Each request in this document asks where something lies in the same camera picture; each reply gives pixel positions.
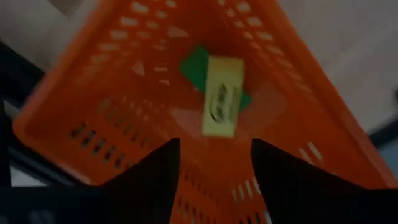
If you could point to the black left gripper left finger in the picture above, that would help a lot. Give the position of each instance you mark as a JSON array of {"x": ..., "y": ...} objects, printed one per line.
[{"x": 161, "y": 174}]

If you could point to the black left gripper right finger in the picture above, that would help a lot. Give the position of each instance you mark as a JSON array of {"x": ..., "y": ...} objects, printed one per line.
[{"x": 280, "y": 174}]

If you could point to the green eraser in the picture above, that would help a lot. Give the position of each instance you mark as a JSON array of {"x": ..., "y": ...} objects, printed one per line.
[{"x": 194, "y": 68}]

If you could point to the orange perforated plastic bin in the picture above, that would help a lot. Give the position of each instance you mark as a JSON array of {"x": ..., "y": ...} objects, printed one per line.
[{"x": 124, "y": 93}]

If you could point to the black diagonal frame strut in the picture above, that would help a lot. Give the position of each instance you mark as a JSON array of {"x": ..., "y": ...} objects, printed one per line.
[{"x": 12, "y": 68}]

